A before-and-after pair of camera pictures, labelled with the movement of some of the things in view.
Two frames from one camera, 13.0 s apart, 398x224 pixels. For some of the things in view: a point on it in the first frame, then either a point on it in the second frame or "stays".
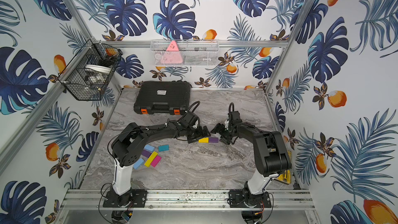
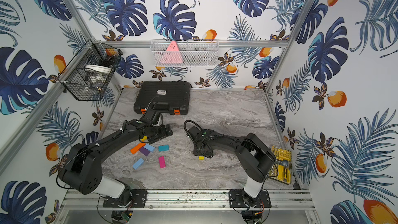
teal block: [164, 148] stays
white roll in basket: [102, 69] stays
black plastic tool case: [165, 97] stays
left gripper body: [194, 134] -> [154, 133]
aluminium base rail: [187, 199] stays
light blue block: [138, 163] stays
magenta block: [155, 162] -> [161, 162]
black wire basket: [85, 77] stays
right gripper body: [225, 134] -> [197, 152]
